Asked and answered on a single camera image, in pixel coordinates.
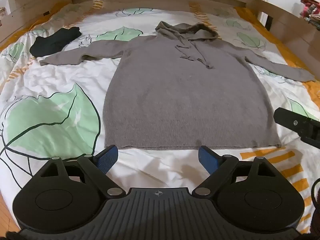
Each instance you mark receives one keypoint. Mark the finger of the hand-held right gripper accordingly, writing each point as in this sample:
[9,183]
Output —
[287,120]

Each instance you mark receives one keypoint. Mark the leaf print bed cover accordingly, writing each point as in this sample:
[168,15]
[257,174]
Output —
[62,85]

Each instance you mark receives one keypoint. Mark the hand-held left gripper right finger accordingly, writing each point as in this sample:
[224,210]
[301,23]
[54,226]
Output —
[207,158]

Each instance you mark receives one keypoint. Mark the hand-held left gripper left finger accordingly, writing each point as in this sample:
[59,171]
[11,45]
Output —
[108,158]

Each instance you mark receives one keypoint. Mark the pile of colourful clothes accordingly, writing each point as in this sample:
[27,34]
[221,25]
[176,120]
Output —
[311,10]

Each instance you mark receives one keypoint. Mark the grey knit hoodie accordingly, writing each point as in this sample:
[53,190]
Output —
[180,100]

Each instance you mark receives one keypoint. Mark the black folded cloth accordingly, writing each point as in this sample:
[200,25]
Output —
[53,41]

